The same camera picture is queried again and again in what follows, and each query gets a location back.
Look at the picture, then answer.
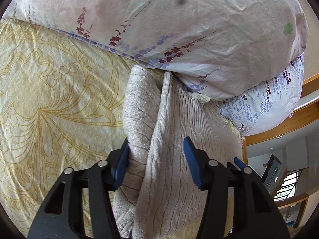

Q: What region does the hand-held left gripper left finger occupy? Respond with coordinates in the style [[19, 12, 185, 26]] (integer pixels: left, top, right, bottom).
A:
[[27, 137, 130, 239]]

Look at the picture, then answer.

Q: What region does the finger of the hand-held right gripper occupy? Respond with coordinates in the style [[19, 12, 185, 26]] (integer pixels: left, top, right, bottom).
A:
[[227, 156, 248, 171]]

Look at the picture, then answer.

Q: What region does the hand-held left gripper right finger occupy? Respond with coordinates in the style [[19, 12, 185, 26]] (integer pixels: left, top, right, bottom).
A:
[[183, 136, 291, 239]]

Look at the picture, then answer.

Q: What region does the beige cable knit sweater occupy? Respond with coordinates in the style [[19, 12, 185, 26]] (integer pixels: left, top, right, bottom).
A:
[[112, 65, 244, 239]]

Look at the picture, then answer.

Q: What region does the window with metal bars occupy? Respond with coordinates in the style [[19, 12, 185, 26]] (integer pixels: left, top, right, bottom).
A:
[[274, 169, 305, 201]]

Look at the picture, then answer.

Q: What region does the purple-flowered white pillow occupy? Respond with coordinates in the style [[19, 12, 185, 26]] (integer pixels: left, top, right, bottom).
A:
[[242, 74, 319, 166]]

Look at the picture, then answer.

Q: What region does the yellow patterned bed sheet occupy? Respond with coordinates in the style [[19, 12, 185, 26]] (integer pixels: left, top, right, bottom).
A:
[[0, 19, 244, 239]]

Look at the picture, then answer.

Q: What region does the white floral pillow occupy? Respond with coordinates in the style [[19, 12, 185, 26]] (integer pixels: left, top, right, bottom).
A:
[[1, 0, 310, 137]]

